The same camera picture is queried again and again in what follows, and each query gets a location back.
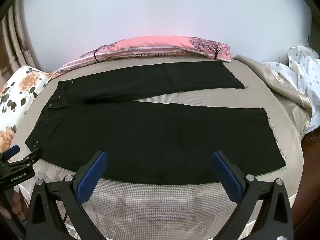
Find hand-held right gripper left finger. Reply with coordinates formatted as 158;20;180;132
26;150;108;240

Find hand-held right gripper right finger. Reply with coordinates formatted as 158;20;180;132
211;150;294;240

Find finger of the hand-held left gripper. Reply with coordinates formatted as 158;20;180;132
7;148;42;170
0;144;20;162

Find black pants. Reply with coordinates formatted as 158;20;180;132
25;62;287;185

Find white floral pillow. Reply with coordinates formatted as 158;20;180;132
0;65;52;153

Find beige woven bed mat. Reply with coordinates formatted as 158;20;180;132
14;55;304;240

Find beige satin blanket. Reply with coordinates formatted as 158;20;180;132
234;55;313;140

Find white dotted cloth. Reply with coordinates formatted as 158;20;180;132
260;45;320;134

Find pink tree-print pillow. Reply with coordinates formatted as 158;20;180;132
51;35;232;79

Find dark wooden bed frame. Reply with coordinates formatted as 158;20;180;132
287;127;320;230

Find dark green frame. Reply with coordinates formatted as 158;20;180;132
307;2;320;49

